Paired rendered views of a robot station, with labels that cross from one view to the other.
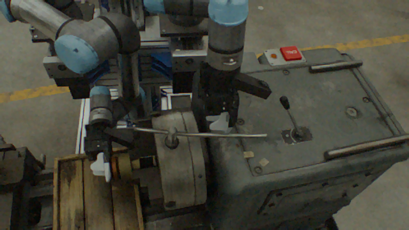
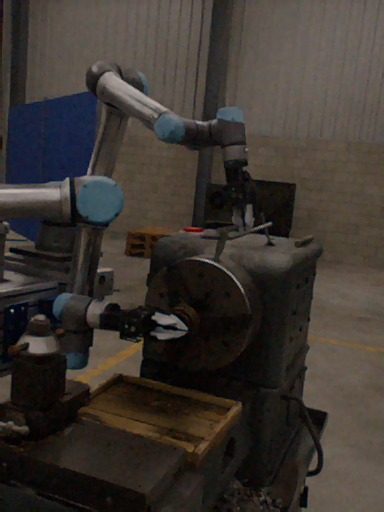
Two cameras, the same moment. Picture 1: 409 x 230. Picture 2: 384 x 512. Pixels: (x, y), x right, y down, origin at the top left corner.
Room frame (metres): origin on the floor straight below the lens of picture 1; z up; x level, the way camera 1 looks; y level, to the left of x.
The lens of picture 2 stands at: (-0.46, 1.26, 1.46)
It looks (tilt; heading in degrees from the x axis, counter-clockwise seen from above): 8 degrees down; 310
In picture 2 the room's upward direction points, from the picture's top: 5 degrees clockwise
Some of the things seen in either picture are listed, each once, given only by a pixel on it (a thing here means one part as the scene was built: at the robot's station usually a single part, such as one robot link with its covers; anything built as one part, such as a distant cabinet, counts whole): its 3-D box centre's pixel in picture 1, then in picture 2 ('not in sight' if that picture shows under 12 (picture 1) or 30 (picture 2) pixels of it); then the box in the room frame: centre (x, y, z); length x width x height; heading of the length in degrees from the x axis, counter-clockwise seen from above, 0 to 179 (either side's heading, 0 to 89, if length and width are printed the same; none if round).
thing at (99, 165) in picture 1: (100, 166); (167, 322); (0.41, 0.30, 1.10); 0.09 x 0.06 x 0.03; 17
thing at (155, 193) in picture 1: (153, 187); (223, 321); (0.37, 0.13, 1.09); 0.12 x 0.11 x 0.05; 19
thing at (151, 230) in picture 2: not in sight; (160, 242); (6.29, -5.82, 0.22); 1.25 x 0.86 x 0.44; 114
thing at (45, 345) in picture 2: not in sight; (39, 341); (0.36, 0.70, 1.13); 0.08 x 0.08 x 0.03
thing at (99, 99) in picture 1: (100, 103); (77, 310); (0.67, 0.37, 1.08); 0.11 x 0.08 x 0.09; 17
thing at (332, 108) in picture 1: (284, 137); (237, 294); (0.63, -0.29, 1.06); 0.59 x 0.48 x 0.39; 109
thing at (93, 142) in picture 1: (99, 140); (128, 321); (0.51, 0.33, 1.08); 0.12 x 0.09 x 0.08; 17
